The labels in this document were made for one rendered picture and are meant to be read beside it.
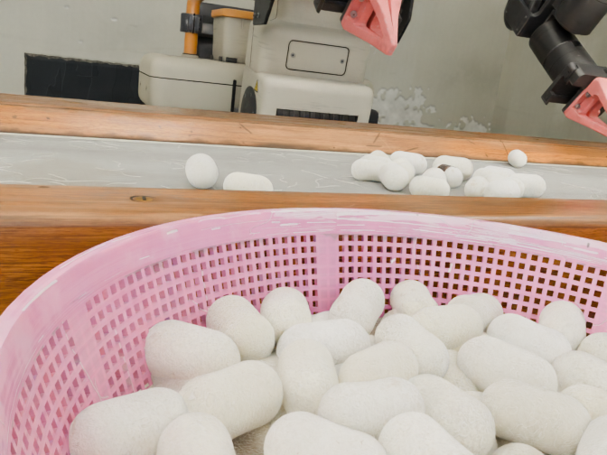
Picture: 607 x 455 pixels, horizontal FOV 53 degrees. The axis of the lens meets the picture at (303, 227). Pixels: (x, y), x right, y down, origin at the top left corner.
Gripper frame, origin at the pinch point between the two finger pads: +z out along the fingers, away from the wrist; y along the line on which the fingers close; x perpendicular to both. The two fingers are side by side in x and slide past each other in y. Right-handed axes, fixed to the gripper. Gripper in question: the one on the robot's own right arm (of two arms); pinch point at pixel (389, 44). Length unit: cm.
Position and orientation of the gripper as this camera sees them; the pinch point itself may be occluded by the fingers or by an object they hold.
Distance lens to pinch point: 65.7
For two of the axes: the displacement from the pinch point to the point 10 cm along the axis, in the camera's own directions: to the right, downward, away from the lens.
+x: -3.4, 5.5, 7.7
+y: 9.1, -0.1, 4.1
